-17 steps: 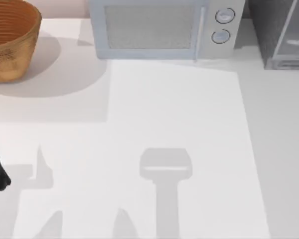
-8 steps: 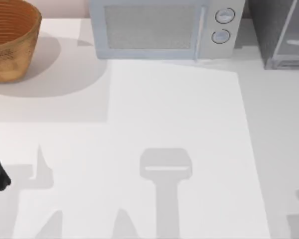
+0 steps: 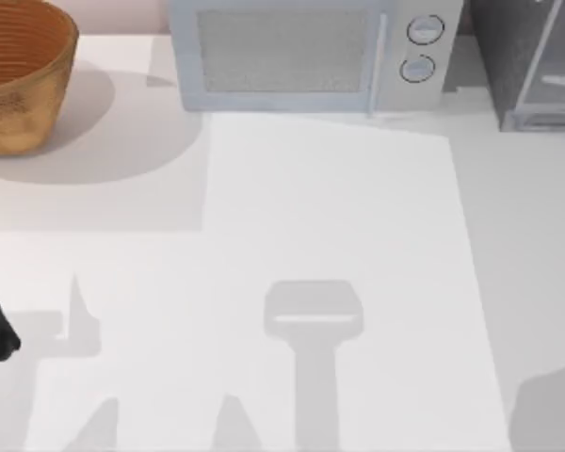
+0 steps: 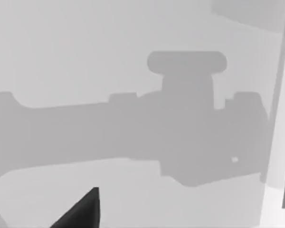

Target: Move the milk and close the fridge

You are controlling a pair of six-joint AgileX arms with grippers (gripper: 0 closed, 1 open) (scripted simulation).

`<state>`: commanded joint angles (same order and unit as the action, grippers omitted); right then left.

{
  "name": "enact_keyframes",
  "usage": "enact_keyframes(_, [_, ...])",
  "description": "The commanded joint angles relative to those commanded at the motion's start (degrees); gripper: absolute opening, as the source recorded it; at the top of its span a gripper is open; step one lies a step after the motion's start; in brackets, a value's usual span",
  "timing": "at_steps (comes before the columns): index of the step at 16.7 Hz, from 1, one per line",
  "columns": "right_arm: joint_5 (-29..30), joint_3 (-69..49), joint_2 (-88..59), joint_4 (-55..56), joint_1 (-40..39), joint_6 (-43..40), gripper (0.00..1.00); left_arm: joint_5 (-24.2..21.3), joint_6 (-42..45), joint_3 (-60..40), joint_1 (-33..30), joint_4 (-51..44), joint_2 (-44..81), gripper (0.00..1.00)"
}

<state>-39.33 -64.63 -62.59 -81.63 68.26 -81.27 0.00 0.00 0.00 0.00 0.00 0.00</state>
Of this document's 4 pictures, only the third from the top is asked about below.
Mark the microwave oven door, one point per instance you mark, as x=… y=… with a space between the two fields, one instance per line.
x=282 y=52

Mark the round microwave knob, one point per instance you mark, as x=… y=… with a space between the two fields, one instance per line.
x=425 y=29
x=417 y=69

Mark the pale microwave oven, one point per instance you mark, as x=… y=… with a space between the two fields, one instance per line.
x=445 y=56

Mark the brown woven basket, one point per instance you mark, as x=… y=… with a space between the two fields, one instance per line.
x=23 y=94

